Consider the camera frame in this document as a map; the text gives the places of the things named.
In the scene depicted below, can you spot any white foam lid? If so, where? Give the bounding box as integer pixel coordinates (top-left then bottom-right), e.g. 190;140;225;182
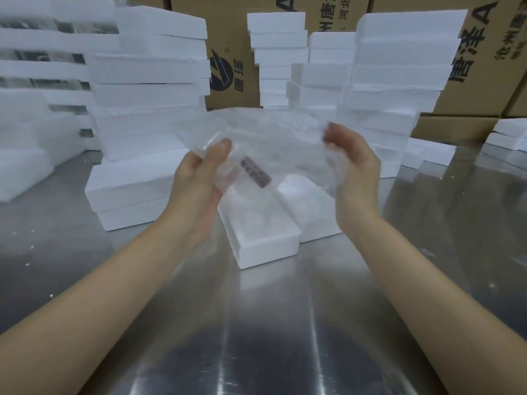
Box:
277;174;343;244

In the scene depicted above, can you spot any clear bubble wrap bag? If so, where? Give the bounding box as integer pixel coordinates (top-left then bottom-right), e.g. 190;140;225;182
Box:
175;107;371;199

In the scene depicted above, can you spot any person's right forearm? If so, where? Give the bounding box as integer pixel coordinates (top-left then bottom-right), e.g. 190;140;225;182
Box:
335;207;527;395

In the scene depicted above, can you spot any person's left forearm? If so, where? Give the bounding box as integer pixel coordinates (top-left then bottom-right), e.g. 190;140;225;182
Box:
0;220;215;395

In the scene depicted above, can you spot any person's right hand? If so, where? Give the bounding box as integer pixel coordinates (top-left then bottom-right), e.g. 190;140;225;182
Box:
322;121;382;218

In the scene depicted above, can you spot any open white foam box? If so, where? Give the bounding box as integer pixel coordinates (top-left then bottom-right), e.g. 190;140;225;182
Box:
217;184;303;271

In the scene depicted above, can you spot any person's left hand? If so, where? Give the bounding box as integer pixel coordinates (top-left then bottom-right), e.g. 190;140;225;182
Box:
168;137;241;245

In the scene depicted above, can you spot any stack of white foam boxes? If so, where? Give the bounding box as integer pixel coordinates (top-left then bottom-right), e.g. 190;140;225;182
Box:
287;31;357;114
334;9;469;180
84;6;212;232
246;12;310;110
0;0;121;203

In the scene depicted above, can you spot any white foam piece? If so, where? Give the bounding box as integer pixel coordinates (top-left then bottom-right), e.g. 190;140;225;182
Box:
401;144;425;169
412;138;457;166
492;118;527;139
485;132;527;152

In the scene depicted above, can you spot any small dark metal part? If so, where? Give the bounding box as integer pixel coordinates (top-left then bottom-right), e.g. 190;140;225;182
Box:
240;156;273;189

